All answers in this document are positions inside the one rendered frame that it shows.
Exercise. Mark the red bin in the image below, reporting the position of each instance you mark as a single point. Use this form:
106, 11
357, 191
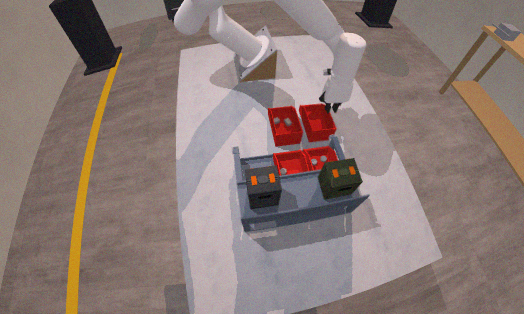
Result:
321, 122
316, 153
281, 128
292, 161

